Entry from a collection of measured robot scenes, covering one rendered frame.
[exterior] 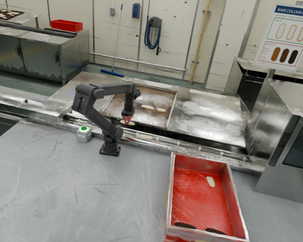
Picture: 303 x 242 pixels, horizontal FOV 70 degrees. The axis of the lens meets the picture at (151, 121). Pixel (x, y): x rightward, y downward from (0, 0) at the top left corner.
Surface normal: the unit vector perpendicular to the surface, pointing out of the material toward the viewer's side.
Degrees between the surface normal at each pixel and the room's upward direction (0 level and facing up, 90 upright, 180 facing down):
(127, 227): 0
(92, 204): 0
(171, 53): 90
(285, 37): 90
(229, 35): 90
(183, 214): 0
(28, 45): 90
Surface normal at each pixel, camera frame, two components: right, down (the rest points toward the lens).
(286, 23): -0.22, 0.47
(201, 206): 0.11, -0.85
